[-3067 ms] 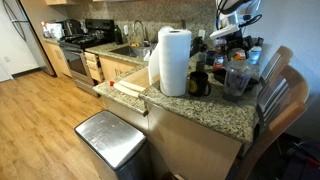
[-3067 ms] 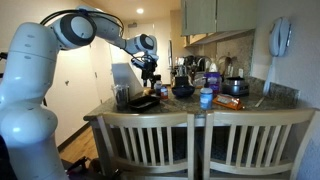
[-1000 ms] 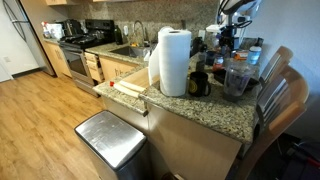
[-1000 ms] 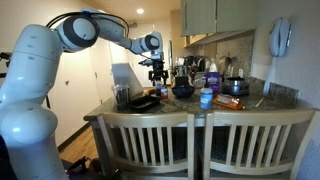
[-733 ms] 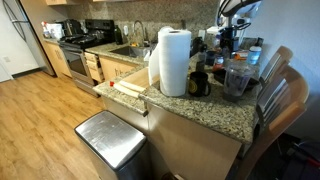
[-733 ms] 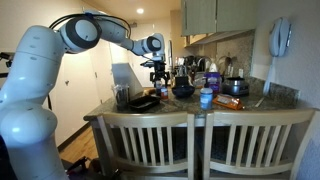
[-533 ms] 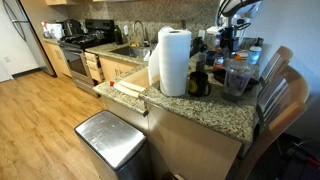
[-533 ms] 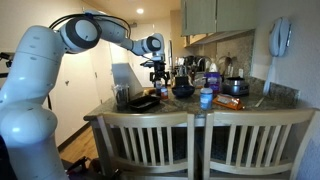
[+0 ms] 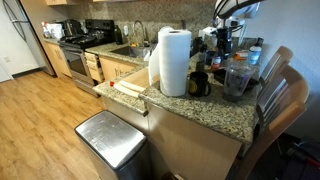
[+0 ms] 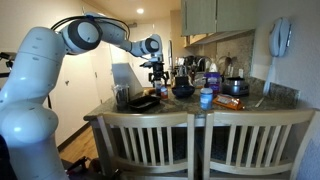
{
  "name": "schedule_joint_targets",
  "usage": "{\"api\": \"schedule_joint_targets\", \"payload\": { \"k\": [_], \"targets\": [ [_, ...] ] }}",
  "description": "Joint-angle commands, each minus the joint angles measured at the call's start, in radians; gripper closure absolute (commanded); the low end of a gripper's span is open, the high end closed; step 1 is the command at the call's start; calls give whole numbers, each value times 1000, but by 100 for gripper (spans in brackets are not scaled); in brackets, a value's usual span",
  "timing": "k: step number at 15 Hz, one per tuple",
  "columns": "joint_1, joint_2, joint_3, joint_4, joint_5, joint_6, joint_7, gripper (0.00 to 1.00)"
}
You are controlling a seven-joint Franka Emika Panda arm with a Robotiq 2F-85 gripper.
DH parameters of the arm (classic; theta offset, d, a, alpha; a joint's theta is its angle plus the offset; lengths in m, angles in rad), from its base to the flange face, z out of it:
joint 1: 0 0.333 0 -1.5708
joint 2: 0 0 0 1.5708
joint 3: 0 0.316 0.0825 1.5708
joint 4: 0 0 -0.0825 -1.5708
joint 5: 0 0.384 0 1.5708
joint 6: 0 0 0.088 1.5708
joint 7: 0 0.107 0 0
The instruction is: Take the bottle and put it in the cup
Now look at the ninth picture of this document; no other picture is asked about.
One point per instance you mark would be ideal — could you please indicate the steel kitchen sink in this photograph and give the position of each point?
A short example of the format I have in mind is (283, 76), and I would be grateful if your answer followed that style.
(130, 51)

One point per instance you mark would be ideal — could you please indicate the wooden slat-back chair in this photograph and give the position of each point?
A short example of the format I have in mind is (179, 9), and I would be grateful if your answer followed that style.
(283, 100)
(278, 61)

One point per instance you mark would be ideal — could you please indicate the red-labelled spice bottle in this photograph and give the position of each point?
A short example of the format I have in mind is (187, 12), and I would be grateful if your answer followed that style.
(216, 63)

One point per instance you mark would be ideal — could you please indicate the stainless steel refrigerator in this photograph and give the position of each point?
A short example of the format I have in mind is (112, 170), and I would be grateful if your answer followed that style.
(30, 36)

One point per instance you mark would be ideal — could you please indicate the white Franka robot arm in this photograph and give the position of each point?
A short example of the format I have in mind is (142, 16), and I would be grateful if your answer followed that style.
(233, 8)

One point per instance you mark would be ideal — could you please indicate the clear spray bottle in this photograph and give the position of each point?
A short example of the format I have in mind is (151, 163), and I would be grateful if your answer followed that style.
(45, 31)

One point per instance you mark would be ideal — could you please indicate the black plastic tray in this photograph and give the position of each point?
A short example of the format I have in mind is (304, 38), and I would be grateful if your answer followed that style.
(218, 76)

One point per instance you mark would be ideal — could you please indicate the curved metal faucet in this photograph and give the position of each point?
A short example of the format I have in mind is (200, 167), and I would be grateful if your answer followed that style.
(139, 25)

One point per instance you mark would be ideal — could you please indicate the white paper towel roll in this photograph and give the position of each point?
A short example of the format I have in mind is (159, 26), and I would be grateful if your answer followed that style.
(173, 63)

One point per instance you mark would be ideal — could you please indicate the white wall outlet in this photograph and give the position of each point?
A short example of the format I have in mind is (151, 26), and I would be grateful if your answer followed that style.
(6, 59)
(125, 30)
(201, 35)

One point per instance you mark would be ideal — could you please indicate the dark pepper shaker bottle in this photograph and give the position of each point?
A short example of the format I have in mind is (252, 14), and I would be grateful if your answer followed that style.
(201, 63)

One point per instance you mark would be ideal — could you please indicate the stainless steel stove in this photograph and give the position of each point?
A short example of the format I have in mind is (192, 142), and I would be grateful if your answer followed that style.
(78, 63)

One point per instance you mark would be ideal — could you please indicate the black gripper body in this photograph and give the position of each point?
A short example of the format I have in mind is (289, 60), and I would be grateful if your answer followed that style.
(224, 37)

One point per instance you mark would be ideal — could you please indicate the clear plastic cup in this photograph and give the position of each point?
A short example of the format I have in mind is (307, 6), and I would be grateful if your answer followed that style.
(236, 81)

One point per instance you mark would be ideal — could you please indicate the stainless steel trash can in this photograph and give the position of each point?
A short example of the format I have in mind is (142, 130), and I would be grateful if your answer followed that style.
(111, 140)

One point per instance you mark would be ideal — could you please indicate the wooden kitchen drawer stack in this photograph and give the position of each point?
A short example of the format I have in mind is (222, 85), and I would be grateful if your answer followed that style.
(94, 66)

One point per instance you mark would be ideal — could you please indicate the small red cap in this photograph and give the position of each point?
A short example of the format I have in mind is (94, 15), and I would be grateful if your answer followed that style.
(112, 83)

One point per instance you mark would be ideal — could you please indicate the black red floor equipment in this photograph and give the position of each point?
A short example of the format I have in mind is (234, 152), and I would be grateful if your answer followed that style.
(303, 160)

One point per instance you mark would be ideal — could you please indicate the blue-labelled white bottle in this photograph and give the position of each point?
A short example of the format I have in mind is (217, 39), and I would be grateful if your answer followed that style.
(254, 55)

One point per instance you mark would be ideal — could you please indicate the beige counter base cabinet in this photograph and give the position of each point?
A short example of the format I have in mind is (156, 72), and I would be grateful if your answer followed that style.
(186, 146)

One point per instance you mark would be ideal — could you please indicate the orange snack packet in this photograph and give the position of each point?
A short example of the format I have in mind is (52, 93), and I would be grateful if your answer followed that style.
(240, 55)

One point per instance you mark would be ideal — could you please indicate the dark dish soap bottle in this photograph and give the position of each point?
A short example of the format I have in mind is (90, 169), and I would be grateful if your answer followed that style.
(118, 36)

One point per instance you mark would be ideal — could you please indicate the black mug yellow logo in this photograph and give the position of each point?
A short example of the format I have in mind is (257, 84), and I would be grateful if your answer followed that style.
(197, 85)

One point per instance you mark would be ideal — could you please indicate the black coffee maker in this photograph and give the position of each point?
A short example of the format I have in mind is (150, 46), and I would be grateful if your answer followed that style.
(71, 27)

